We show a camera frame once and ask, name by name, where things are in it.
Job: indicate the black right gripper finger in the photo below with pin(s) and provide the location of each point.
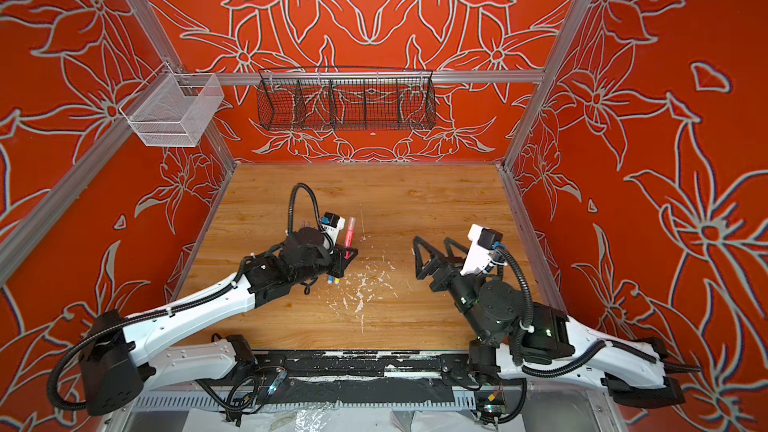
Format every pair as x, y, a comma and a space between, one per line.
428, 259
456, 252

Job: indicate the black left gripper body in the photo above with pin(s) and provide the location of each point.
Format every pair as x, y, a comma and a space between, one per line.
336, 262

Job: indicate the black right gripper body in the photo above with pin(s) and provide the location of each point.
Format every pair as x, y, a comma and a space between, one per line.
463, 290

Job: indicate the pink marker pen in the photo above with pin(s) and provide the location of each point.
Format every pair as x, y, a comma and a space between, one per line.
349, 232

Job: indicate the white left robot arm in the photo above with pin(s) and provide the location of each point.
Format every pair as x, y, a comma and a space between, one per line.
115, 356

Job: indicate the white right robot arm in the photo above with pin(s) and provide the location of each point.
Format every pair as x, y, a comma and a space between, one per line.
517, 338

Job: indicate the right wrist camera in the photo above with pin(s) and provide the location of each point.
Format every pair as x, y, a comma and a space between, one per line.
482, 256

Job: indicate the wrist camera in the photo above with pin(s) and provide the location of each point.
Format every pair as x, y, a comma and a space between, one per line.
482, 256
331, 226

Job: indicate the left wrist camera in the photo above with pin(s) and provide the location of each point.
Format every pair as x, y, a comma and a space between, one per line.
331, 226

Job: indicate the aluminium right floor rail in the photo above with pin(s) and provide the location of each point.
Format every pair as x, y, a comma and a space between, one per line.
548, 290

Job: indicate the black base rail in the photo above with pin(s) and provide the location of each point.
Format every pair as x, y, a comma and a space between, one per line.
407, 378

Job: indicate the black wire basket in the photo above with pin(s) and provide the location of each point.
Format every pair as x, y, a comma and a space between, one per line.
346, 100

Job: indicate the white wire basket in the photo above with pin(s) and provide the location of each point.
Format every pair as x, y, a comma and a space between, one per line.
165, 113

